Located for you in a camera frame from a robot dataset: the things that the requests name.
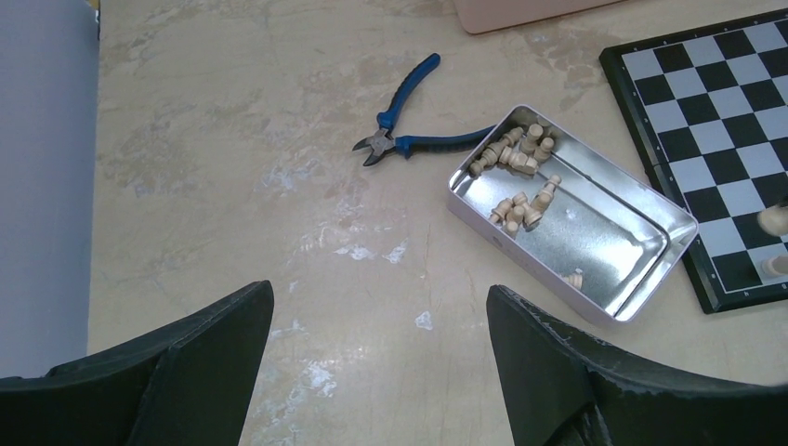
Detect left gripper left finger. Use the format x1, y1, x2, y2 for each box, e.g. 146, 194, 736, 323
1, 281, 274, 445

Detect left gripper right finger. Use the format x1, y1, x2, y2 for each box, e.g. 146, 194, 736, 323
486, 285, 787, 445

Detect light wooden chess pawn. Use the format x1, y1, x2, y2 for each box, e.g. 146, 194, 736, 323
761, 255, 788, 278

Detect light wooden chess piece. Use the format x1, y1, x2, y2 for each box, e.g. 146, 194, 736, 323
756, 205, 788, 237

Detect light wooden chess pieces pile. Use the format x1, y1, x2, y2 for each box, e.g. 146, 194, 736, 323
467, 123, 586, 291

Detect black white chess board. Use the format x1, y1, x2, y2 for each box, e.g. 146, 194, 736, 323
599, 9, 787, 314

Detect silver pink metal tin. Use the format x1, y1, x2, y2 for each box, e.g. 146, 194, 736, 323
448, 104, 699, 324

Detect pink plastic storage box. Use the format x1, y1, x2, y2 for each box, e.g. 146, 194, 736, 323
453, 0, 621, 34

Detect blue handled cutting pliers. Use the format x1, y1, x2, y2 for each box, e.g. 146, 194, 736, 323
351, 52, 497, 168

